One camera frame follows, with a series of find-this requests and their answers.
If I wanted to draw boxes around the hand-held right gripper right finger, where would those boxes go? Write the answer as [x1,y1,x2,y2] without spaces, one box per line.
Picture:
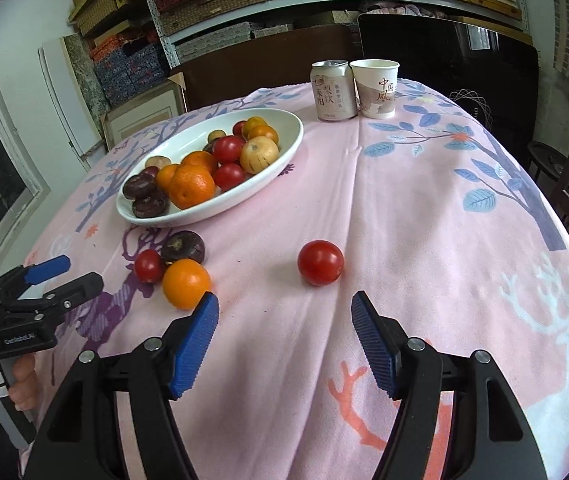
[351,290,548,480]

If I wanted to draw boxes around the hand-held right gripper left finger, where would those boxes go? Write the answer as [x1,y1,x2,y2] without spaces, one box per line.
[24,291,220,480]

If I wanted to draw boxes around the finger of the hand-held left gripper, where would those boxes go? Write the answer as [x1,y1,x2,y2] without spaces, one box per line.
[2,271,105,331]
[0,254,72,306]

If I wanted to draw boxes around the large orange tangerine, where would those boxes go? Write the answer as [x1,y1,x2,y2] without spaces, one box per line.
[168,165,216,211]

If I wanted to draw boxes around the yellow round pear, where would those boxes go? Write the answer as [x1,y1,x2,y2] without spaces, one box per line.
[240,136,280,176]

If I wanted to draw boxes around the white oval plate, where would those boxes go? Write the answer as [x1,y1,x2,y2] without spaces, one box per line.
[116,107,305,227]

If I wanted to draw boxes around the person's left hand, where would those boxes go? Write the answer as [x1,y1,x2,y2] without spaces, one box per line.
[0,355,40,413]

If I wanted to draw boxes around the pink printed tablecloth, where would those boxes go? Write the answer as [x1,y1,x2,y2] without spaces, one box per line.
[14,77,569,480]

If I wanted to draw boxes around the white board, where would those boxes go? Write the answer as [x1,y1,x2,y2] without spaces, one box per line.
[38,35,110,158]

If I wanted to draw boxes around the marbled panel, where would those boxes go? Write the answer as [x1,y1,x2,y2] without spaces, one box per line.
[62,32,112,111]

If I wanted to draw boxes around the stack of blue patterned boxes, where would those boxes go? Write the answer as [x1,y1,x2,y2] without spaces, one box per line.
[89,35,175,111]

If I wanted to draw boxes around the white paper cup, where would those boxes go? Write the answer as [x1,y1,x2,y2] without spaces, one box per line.
[350,59,401,120]

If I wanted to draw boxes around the pale beverage can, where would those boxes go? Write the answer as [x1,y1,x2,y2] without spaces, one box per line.
[311,60,358,122]

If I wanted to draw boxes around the dark round stool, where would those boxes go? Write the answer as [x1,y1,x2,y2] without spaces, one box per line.
[527,141,569,201]

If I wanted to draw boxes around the white metal shelf rack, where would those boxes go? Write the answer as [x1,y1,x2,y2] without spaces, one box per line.
[134,0,535,71]

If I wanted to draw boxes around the dark wooden chair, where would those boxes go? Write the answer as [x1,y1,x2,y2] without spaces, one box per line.
[168,25,365,113]

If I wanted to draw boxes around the pale wooden picture frame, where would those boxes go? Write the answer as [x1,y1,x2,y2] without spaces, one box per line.
[100,72,188,152]

